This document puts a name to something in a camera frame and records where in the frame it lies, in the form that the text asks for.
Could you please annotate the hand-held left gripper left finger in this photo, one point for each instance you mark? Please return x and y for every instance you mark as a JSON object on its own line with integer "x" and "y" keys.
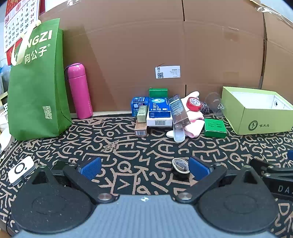
{"x": 91, "y": 168}

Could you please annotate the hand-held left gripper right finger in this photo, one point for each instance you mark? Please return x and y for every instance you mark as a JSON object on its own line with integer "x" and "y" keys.
{"x": 198, "y": 168}

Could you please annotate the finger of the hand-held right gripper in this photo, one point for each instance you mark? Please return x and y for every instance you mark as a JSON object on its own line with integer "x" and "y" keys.
{"x": 290, "y": 155}
{"x": 265, "y": 168}

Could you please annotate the black tape roll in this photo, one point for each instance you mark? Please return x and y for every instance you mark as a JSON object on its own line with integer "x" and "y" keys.
{"x": 180, "y": 169}

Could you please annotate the clear plastic tube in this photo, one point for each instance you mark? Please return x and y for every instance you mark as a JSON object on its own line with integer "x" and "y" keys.
{"x": 179, "y": 135}

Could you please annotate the white plush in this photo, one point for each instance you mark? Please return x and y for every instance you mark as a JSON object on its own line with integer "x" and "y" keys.
{"x": 194, "y": 128}

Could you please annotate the light green shoe box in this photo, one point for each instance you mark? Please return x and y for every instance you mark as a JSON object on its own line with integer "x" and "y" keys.
{"x": 256, "y": 114}

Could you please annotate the clear plastic box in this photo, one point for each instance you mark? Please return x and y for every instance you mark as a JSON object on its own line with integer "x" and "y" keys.
{"x": 179, "y": 112}

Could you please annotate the small brown box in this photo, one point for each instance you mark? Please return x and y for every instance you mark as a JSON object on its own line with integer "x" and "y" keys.
{"x": 140, "y": 129}

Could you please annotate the red tape roll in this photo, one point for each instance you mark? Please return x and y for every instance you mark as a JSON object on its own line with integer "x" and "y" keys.
{"x": 193, "y": 104}

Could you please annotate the blue and white box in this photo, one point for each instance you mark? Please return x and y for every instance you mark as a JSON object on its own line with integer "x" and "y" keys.
{"x": 159, "y": 112}

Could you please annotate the small olive box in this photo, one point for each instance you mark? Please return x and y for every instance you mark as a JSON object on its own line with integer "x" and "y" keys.
{"x": 142, "y": 114}

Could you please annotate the black patterned mat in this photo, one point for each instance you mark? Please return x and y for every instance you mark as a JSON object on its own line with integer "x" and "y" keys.
{"x": 142, "y": 151}

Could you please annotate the dark steel scrubber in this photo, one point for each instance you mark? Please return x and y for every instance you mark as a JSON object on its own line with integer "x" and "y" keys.
{"x": 204, "y": 107}

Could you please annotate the clear plastic cup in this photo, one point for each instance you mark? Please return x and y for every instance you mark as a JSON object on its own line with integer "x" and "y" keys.
{"x": 215, "y": 101}

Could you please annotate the small white device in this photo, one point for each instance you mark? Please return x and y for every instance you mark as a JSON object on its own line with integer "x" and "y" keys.
{"x": 20, "y": 170}

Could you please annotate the pink thermos bottle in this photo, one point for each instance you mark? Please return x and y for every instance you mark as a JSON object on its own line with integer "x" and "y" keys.
{"x": 80, "y": 91}

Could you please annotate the blue tin box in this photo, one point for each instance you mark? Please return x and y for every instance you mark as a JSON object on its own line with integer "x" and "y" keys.
{"x": 138, "y": 104}

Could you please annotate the green cardboard box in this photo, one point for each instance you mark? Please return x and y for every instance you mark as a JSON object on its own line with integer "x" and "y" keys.
{"x": 158, "y": 92}

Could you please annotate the green fabric tote bag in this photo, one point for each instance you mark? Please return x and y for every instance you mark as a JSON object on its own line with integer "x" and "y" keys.
{"x": 36, "y": 87}

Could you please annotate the white shipping label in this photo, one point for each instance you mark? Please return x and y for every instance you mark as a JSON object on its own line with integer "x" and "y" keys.
{"x": 167, "y": 72}

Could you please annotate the brown cardboard side panel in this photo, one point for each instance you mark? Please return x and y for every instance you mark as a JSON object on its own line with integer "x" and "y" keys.
{"x": 279, "y": 52}

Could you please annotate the white plastic basket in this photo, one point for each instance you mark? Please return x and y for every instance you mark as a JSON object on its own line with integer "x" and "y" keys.
{"x": 3, "y": 109}

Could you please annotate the large brown cardboard sheet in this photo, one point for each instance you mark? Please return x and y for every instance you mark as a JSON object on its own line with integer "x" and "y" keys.
{"x": 160, "y": 45}

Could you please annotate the wall calendar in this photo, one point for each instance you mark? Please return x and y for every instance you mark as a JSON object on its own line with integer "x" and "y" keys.
{"x": 19, "y": 25}

